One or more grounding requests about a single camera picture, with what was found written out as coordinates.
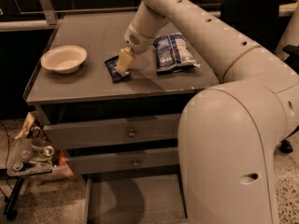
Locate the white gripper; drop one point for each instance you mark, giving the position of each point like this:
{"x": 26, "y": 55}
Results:
{"x": 139, "y": 43}

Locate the dark blue rxbar wrapper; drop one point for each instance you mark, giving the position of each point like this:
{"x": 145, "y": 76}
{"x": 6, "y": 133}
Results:
{"x": 111, "y": 66}

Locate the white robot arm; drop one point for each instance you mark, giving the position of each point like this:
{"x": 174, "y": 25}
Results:
{"x": 222, "y": 184}

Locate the grey top drawer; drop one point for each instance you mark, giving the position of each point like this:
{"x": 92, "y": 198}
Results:
{"x": 108, "y": 132}

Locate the grey drawer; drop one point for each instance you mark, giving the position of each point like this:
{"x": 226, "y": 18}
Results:
{"x": 108, "y": 132}
{"x": 111, "y": 162}
{"x": 134, "y": 199}

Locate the grey drawer cabinet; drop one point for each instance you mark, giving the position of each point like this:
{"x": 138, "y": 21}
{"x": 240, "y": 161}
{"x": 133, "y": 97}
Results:
{"x": 89, "y": 94}

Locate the grey middle drawer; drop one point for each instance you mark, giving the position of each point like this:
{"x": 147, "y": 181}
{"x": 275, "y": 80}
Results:
{"x": 111, "y": 162}

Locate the grey bottom drawer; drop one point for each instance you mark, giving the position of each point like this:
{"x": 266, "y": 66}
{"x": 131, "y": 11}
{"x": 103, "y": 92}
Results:
{"x": 134, "y": 199}

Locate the blue white chip bag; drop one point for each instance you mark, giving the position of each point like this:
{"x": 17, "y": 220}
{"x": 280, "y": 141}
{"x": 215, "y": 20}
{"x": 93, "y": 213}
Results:
{"x": 172, "y": 54}

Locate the white paper bowl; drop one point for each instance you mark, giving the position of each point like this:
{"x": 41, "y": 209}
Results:
{"x": 64, "y": 59}

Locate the black office chair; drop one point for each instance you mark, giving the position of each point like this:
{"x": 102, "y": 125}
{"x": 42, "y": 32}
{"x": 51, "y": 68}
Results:
{"x": 258, "y": 16}

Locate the black folding stand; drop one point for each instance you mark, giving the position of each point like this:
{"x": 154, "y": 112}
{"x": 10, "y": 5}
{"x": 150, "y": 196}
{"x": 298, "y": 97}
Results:
{"x": 10, "y": 212}

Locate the metal rail with brackets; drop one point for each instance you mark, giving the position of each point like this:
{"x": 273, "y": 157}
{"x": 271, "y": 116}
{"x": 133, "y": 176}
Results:
{"x": 22, "y": 15}

